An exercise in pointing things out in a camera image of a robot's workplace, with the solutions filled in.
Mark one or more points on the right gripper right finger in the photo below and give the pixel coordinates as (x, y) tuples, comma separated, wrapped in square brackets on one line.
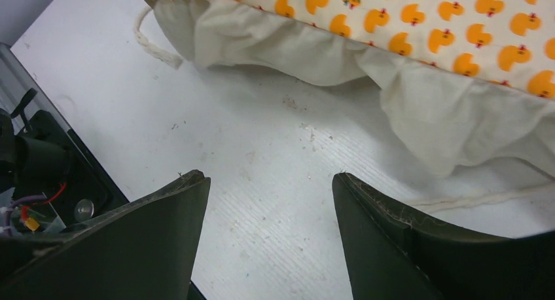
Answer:
[(394, 251)]

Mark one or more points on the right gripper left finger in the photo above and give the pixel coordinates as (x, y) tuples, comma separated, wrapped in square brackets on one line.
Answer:
[(145, 249)]

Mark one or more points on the orange patterned pet mattress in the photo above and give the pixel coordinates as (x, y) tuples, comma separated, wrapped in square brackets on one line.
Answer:
[(462, 81)]

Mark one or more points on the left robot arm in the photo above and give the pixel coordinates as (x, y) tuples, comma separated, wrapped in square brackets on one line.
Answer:
[(26, 156)]

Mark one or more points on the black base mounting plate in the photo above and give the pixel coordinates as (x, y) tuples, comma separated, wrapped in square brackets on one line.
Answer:
[(89, 191)]

